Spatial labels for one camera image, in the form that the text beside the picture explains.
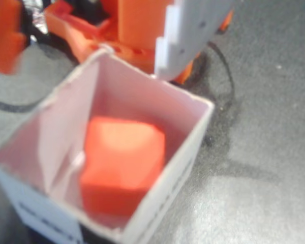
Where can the orange robot arm base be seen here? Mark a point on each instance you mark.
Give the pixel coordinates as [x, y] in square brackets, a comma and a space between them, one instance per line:
[134, 23]

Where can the orange cube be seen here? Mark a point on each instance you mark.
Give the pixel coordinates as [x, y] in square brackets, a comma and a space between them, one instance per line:
[122, 165]

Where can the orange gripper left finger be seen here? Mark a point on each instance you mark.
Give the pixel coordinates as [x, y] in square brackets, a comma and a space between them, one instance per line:
[3, 33]

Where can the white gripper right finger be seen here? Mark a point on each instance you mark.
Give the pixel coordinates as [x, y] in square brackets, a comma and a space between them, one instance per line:
[190, 28]

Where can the white cardboard box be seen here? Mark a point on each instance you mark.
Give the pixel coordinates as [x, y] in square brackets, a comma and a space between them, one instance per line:
[53, 142]

